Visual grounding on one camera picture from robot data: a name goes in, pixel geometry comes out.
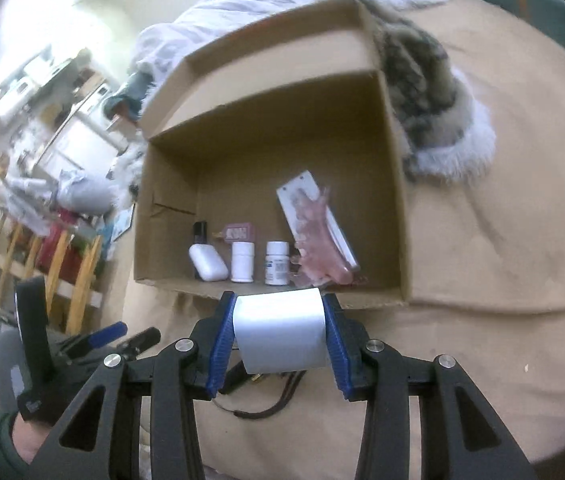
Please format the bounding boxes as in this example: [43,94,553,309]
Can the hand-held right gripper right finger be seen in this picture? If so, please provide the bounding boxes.
[323,292,538,480]

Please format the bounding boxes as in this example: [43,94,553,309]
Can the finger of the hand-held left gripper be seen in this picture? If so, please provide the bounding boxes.
[112,326,162,361]
[60,321,129,356]

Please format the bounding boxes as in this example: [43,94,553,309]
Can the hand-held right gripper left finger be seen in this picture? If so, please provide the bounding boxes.
[37,290,237,480]

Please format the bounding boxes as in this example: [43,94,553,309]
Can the white case with lanyard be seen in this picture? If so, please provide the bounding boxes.
[232,287,331,375]

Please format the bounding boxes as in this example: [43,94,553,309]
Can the black lanyard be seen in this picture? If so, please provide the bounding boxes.
[212,360,308,418]

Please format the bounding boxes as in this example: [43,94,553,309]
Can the white earbuds case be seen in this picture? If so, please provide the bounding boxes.
[188,243,230,282]

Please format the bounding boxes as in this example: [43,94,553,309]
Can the pink hair claw clip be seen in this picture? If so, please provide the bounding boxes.
[287,187,363,291]

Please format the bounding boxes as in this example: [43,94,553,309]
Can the white bottle with printed label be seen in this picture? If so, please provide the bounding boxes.
[264,241,291,287]

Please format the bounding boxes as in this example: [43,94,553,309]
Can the long white printed box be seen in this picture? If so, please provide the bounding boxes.
[276,170,361,273]

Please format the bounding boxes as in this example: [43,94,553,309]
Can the brown cardboard box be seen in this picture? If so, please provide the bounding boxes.
[132,0,413,310]

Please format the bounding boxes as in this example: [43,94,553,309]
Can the wooden rack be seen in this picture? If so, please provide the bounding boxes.
[0,85,106,336]

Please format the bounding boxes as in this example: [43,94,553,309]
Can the red bag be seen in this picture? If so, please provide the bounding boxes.
[37,222,88,286]

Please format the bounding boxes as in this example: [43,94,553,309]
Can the white bottle with red label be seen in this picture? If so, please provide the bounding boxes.
[230,241,256,283]

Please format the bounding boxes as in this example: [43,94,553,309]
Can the pink cartoon trinket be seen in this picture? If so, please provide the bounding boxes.
[212,222,254,243]

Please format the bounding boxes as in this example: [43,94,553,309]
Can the white plastic bag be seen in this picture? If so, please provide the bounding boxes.
[55,170,123,213]

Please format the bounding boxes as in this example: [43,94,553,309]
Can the white storage box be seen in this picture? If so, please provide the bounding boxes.
[37,110,128,181]

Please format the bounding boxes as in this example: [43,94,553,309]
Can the beige bed sheet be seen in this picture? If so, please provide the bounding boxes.
[112,0,565,480]

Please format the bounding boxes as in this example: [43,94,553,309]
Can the white fluffy blanket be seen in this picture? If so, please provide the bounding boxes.
[403,67,498,183]

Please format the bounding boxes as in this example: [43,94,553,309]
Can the teal cloth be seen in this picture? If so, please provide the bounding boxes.
[102,71,156,121]

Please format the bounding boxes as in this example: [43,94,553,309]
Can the cluttered desk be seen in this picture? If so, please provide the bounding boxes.
[0,45,113,131]

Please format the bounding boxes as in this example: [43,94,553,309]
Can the white duvet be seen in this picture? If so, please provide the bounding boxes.
[130,0,451,86]

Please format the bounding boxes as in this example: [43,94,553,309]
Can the teal cushion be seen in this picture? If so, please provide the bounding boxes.
[465,0,565,73]

